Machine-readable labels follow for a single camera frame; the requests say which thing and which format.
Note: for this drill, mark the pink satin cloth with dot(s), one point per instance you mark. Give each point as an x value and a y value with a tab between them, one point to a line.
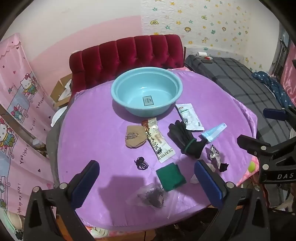
290	76

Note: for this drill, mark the grey under cloth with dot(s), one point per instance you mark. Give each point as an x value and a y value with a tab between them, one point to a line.
52	153

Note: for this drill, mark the dark blue star-print cloth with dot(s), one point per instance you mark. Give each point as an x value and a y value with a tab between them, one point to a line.
270	85

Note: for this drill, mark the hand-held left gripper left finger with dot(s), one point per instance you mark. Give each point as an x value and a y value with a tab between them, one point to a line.
84	183

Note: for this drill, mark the small black cloth scrap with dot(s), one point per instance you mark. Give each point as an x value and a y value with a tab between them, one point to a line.
223	167

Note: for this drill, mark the small red box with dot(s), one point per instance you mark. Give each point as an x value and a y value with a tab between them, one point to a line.
208	58

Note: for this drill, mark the purple quilted tablecloth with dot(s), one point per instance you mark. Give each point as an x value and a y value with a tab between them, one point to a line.
97	139

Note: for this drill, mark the light blue plastic basin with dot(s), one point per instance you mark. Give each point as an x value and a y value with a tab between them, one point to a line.
129	92

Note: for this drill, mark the open cardboard box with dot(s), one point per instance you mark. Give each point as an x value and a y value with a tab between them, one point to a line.
59	92

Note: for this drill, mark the grey plaid blanket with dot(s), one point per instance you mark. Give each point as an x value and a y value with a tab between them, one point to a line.
231	74

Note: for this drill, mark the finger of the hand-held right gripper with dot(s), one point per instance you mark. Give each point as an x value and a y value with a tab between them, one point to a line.
252	142
274	113

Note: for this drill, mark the red velvet tufted chair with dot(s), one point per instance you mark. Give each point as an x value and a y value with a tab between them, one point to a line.
138	53

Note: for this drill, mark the pink cartoon cat curtain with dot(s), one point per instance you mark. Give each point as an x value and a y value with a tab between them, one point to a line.
18	111

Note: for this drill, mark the brown paper pouch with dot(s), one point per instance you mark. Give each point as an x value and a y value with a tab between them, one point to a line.
135	138

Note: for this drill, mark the crumpled silver foil wrapper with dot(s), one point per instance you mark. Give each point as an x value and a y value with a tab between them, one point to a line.
215	154

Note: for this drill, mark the metal bed headboard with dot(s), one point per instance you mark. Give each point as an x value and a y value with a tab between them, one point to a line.
281	51

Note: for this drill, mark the green cloth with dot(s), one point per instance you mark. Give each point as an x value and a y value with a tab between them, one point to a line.
170	177

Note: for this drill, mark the black gloves bundle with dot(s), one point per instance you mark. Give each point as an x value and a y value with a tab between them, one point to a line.
185	138

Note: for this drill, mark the white and green packet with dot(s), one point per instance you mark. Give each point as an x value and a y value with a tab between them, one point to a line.
190	117

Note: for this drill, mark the yellow-green ball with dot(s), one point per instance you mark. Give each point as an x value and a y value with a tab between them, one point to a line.
251	166

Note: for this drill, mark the long white snack packet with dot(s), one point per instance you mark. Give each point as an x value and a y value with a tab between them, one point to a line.
159	144

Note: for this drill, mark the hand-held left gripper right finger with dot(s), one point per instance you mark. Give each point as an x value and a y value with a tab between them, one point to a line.
209	183

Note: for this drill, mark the clear plastic bag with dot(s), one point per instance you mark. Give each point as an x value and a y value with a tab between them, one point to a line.
150	194

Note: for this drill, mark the white tape roll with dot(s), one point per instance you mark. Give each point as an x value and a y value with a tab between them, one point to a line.
201	54

